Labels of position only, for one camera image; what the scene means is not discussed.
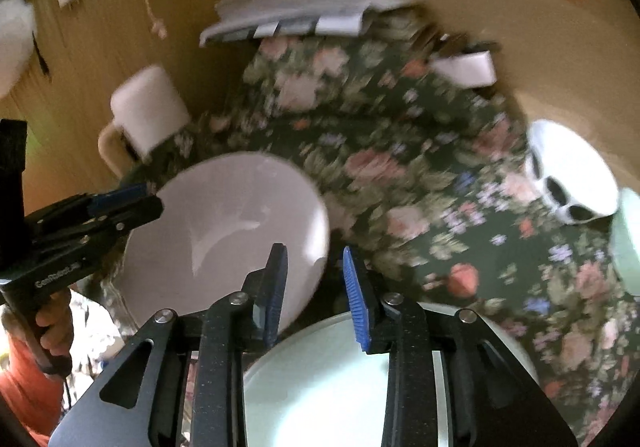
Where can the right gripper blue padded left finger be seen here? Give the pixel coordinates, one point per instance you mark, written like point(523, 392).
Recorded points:
point(266, 288)

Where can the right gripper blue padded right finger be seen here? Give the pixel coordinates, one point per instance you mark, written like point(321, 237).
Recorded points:
point(370, 301)

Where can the pink bowl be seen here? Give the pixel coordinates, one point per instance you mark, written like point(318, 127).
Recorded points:
point(220, 221)

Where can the mint green plate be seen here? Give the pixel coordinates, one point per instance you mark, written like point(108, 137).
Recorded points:
point(317, 388)

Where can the mint green bowl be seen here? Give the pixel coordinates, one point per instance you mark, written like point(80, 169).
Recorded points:
point(625, 240)

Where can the person left hand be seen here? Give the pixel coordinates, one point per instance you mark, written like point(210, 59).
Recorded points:
point(55, 318)

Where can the floral dark tablecloth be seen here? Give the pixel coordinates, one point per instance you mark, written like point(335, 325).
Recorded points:
point(428, 182)

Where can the small white box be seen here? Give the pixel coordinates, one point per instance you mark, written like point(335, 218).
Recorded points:
point(470, 71)

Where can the stack of papers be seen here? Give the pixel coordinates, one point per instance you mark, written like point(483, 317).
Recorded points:
point(259, 19)

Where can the pink jug with handle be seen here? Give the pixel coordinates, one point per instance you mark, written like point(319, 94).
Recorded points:
point(147, 109)

